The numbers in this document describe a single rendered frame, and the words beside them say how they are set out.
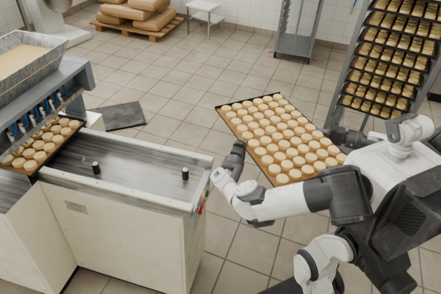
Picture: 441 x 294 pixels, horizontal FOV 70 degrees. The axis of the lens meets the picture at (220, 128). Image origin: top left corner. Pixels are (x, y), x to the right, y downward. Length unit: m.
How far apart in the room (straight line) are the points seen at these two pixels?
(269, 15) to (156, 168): 3.90
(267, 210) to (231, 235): 1.38
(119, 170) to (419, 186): 1.19
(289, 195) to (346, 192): 0.15
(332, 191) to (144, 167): 0.94
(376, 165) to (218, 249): 1.48
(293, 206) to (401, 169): 0.31
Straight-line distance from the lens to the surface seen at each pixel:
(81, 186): 1.51
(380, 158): 1.02
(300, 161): 1.38
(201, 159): 1.50
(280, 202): 0.93
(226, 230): 2.34
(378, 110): 2.31
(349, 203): 0.89
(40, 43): 1.77
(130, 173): 1.55
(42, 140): 1.76
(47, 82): 1.63
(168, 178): 1.50
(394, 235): 1.05
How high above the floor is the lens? 1.95
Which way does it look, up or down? 39 degrees down
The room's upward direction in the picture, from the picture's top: 3 degrees clockwise
